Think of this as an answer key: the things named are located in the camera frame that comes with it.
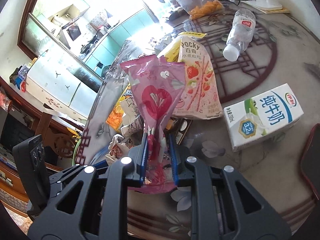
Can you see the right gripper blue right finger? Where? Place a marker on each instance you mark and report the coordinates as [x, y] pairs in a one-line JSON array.
[[178, 155]]

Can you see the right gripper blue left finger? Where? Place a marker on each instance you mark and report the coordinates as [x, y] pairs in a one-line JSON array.
[[139, 155]]

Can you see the Pocky strawberry box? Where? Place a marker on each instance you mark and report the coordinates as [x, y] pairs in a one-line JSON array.
[[200, 99]]

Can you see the pink heart snack wrapper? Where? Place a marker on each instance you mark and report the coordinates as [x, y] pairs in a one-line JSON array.
[[157, 86]]

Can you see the clear plastic water bottle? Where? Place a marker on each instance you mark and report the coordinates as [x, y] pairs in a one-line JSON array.
[[241, 34]]

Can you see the yellow medicine box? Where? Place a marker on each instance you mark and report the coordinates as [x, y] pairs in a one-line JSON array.
[[171, 51]]

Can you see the teal kitchen cabinets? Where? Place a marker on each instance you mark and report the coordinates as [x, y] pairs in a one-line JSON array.
[[107, 48]]

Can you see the crumpled white paper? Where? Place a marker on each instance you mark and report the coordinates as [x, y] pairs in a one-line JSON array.
[[131, 119]]

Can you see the orange snack wrapper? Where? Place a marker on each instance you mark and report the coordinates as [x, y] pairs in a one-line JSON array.
[[114, 119]]

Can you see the white refrigerator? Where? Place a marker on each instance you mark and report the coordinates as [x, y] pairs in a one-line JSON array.
[[62, 83]]

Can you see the white milk carton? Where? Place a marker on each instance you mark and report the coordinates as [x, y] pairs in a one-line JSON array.
[[261, 117]]

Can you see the red phone case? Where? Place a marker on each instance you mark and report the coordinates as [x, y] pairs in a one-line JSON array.
[[309, 163]]

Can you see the white cup on stand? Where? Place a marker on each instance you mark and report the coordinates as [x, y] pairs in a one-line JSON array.
[[268, 6]]

